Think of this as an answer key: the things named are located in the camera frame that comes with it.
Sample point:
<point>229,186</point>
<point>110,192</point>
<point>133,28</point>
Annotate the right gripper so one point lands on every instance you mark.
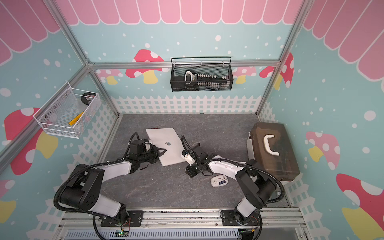
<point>189,172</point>

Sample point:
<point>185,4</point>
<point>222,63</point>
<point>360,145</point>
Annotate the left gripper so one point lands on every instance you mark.
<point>156,153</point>

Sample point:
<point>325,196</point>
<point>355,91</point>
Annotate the silver laptop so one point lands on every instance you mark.
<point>167,138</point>

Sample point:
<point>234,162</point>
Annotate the white wireless mouse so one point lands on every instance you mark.
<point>219,181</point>

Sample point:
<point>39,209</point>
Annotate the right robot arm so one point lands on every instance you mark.
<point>259,187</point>

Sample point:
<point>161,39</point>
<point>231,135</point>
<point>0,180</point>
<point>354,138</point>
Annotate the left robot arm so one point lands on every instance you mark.
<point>81,192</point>

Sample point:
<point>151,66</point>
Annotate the brown lidded storage box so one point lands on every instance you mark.
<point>269,144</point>

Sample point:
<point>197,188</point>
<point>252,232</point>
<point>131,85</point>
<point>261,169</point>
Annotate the socket bit set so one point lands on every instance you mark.
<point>202,82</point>

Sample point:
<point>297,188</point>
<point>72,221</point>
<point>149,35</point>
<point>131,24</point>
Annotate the black tape roll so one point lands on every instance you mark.
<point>87,98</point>

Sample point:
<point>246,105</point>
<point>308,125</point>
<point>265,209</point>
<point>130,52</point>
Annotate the yellow utility knife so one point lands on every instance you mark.
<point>76,119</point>

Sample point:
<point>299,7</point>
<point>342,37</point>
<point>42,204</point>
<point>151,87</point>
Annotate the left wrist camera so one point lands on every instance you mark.
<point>139,147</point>

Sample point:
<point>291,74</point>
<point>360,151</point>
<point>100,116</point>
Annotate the black wire wall basket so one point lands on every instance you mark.
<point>219,66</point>

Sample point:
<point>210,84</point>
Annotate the white wire wall basket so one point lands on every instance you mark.
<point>54,116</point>

